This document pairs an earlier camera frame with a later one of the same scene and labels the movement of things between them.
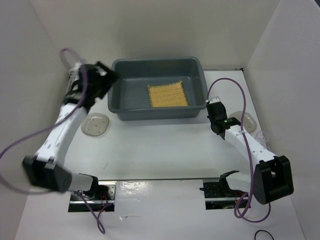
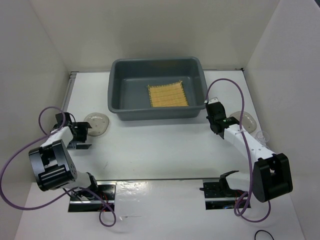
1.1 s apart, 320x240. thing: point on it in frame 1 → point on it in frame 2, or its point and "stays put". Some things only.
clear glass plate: x=95 y=124 stays put
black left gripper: x=108 y=78 → x=82 y=127
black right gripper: x=210 y=118 stays put
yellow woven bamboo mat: x=168 y=95 stays put
